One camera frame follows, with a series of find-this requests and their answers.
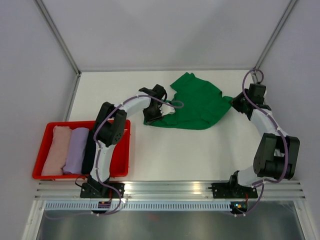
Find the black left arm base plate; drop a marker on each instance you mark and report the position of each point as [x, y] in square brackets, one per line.
[115, 190]

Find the black rolled t shirt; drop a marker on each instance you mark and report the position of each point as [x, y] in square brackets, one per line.
[89, 154]

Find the aluminium mounting rail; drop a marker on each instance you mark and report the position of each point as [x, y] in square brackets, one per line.
[167, 191]

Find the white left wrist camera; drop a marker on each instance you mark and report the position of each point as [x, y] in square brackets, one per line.
[166, 110]

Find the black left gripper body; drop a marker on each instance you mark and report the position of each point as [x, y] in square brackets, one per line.
[152, 112]

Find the aluminium frame post right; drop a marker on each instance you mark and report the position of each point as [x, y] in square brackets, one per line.
[276, 32]

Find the white slotted cable duct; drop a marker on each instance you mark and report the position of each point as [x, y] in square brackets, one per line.
[138, 205]

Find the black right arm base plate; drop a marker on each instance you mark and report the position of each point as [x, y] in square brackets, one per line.
[225, 190]

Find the aluminium frame post left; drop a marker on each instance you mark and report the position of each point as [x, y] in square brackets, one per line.
[56, 34]

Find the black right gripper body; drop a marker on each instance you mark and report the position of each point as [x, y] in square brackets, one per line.
[239, 102]

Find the lavender rolled t shirt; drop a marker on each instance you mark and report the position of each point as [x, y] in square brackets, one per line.
[76, 151]

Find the pink rolled t shirt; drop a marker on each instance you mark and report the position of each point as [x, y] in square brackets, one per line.
[58, 152]

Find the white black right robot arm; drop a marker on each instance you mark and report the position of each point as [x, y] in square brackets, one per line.
[276, 157]

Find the red plastic bin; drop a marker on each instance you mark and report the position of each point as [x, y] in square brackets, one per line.
[119, 165]

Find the green t shirt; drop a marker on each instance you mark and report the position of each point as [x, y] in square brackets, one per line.
[204, 104]

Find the aluminium frame post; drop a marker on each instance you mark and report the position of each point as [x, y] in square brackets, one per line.
[56, 34]
[276, 32]

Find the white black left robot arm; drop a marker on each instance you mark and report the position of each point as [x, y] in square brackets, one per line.
[108, 130]

